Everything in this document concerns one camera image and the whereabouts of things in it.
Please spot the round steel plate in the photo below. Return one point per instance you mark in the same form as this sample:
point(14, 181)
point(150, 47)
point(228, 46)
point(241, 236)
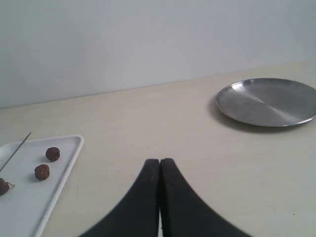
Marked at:
point(268, 102)

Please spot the dark red bead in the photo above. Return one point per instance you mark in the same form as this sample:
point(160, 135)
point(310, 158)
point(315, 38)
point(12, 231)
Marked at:
point(4, 186)
point(52, 154)
point(42, 172)

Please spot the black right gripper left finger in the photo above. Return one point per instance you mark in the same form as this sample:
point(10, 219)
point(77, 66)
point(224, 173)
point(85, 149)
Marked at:
point(137, 214)

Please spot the thin metal skewer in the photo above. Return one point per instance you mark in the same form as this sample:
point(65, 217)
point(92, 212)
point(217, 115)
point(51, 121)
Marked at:
point(15, 151)

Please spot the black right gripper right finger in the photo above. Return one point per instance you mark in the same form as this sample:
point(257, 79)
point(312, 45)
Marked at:
point(184, 213)

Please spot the white rectangular tray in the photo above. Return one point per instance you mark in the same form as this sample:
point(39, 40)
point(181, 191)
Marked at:
point(26, 208)

